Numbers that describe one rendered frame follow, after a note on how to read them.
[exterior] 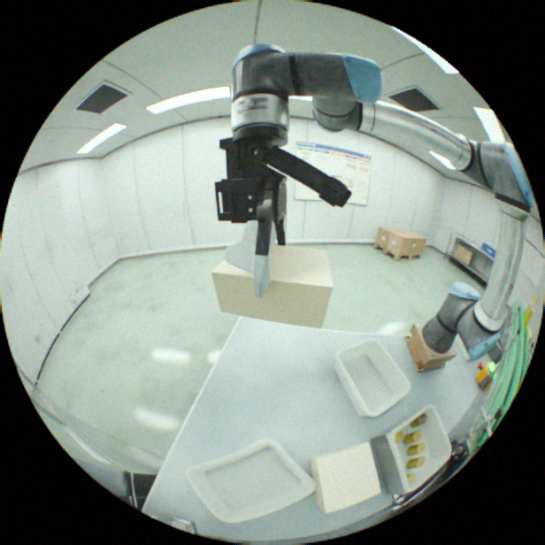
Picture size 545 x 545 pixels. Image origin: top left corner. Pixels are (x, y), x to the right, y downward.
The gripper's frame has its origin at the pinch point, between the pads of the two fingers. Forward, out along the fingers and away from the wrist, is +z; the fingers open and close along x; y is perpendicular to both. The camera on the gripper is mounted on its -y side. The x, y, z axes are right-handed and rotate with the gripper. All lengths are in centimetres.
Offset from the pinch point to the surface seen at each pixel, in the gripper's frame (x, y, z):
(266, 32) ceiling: -85, 24, -163
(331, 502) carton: 35.6, -18.9, 27.9
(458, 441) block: 30, -54, 25
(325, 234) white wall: -336, -43, 85
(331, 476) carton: 28.3, -17.5, 27.9
